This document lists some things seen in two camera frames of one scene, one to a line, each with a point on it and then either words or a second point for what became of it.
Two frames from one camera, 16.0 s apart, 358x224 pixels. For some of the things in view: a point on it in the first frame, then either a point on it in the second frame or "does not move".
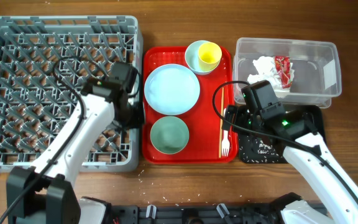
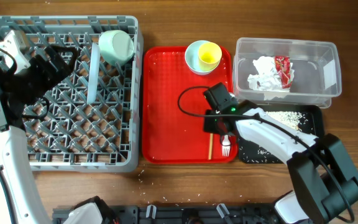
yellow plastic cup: (209, 55) does not move
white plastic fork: (225, 144) does not move
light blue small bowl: (191, 58) does not move
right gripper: (240, 113) -> (208, 127)
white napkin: (265, 66) does not move
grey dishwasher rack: (32, 70) does not move
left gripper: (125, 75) -> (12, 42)
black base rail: (199, 214) does not move
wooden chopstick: (222, 123) -> (211, 146)
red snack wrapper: (282, 66) does not move
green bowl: (169, 135) -> (116, 46)
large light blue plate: (171, 89) -> (94, 73)
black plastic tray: (255, 150) does not move
